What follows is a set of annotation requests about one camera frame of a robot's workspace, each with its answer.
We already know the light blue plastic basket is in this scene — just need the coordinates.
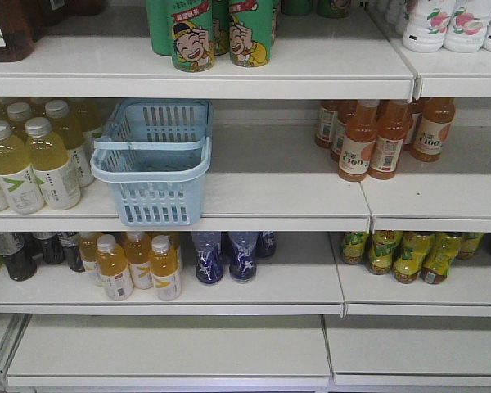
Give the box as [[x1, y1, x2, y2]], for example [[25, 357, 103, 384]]
[[91, 98, 213, 227]]

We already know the blue sports drink bottle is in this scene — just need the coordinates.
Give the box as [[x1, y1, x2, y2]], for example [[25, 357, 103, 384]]
[[191, 231, 223, 284], [255, 231, 277, 259], [228, 231, 258, 282]]

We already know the white store shelf unit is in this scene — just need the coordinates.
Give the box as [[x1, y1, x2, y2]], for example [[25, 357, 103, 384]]
[[0, 1, 491, 392]]

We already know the orange juice bottle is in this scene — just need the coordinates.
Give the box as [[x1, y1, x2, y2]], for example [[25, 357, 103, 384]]
[[79, 231, 103, 287], [123, 231, 153, 289], [148, 235, 182, 301], [96, 234, 133, 301]]

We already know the orange C100 drink bottle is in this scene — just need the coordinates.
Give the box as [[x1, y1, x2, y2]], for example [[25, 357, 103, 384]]
[[411, 97, 456, 162], [338, 100, 380, 182], [367, 100, 410, 180]]

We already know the yellow lemon tea bottle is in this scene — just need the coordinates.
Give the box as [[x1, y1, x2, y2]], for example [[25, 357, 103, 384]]
[[367, 230, 403, 275], [393, 231, 435, 284], [421, 232, 463, 284], [340, 231, 369, 264], [457, 232, 485, 260]]

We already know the pale yellow drink bottle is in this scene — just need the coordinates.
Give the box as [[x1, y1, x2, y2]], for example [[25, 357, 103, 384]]
[[25, 117, 81, 210], [0, 120, 44, 215], [45, 99, 94, 187]]

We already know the green cartoon drink can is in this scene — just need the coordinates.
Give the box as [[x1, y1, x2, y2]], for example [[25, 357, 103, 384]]
[[166, 0, 214, 72], [228, 0, 273, 67]]

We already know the dark tea bottle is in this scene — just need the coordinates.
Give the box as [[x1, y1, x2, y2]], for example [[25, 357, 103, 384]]
[[57, 232, 85, 273], [0, 232, 37, 282], [32, 232, 65, 265]]

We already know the white peach drink bottle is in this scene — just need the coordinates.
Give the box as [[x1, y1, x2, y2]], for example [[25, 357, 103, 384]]
[[443, 0, 491, 53], [402, 0, 456, 53]]

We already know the brown tea bottle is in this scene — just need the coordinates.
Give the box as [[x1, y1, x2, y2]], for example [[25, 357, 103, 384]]
[[0, 0, 38, 62]]

